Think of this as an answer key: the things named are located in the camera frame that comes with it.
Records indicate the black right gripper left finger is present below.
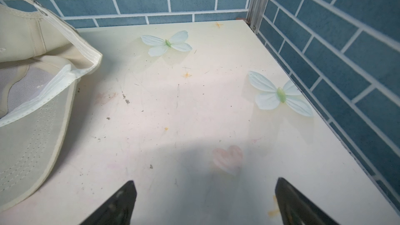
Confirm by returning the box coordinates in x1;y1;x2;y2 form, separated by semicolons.
81;180;137;225

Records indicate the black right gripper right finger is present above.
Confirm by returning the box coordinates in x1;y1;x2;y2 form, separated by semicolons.
275;178;338;225

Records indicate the cream white baseball cap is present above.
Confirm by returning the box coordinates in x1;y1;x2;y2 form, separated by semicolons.
1;0;103;211

